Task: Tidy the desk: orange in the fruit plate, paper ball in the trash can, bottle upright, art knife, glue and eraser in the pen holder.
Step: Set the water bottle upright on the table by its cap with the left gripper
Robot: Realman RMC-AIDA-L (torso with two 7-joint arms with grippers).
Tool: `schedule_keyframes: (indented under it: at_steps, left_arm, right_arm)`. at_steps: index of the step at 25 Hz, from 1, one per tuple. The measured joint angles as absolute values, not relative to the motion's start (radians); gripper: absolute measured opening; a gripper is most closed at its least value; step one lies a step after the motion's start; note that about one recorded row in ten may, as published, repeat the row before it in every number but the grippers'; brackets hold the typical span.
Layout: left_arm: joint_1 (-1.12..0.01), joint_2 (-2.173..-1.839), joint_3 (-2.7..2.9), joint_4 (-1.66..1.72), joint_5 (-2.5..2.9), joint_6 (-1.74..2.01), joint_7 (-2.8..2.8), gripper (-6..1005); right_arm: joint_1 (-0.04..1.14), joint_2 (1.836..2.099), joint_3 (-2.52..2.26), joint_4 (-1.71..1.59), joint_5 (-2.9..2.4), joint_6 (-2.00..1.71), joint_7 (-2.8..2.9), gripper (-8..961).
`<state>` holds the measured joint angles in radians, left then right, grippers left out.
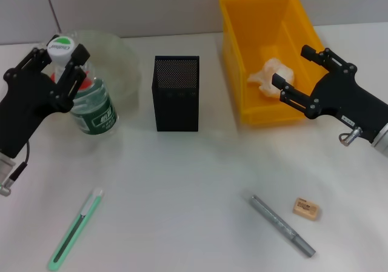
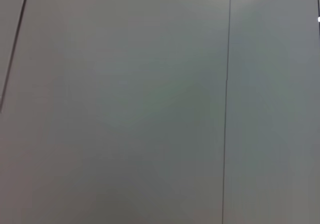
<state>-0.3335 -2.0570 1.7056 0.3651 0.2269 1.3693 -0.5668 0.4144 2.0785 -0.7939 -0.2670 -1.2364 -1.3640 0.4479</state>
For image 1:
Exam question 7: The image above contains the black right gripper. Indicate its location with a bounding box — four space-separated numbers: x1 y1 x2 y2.
272 44 388 145

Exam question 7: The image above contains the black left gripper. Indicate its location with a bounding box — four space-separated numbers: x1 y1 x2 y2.
0 35 91 159

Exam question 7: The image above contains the white paper ball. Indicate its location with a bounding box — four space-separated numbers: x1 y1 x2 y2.
247 58 296 99

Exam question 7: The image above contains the clear bottle with green label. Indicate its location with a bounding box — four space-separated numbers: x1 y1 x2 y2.
47 35 118 137

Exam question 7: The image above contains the green utility knife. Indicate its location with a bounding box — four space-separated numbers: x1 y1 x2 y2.
47 187 104 271

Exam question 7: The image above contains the pale green glass fruit plate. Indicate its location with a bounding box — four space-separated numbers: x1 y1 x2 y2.
36 29 143 109

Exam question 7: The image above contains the beige eraser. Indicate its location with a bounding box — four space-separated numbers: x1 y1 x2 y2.
292 197 321 222

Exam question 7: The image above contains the black mesh pen holder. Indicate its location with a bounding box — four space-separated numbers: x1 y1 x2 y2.
151 55 200 133

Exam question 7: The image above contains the grey marker pen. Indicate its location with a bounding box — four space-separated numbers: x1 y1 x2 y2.
248 194 317 258

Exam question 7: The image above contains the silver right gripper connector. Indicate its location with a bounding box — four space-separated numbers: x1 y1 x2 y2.
345 127 364 146

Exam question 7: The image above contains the yellow plastic bin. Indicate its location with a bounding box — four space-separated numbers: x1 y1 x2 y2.
218 0 332 126

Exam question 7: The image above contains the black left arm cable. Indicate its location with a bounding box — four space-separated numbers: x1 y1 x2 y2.
0 141 31 197

